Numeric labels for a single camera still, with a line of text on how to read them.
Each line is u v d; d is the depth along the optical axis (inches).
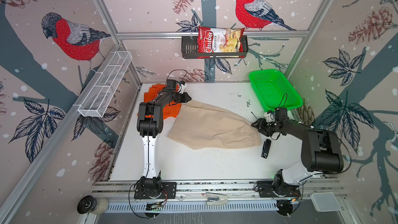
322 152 18.0
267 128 32.6
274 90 46.5
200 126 36.8
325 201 27.5
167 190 28.7
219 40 34.5
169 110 40.0
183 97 37.4
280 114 29.9
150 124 23.5
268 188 28.7
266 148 32.9
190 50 37.2
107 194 29.5
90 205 24.1
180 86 36.7
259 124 33.4
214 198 27.6
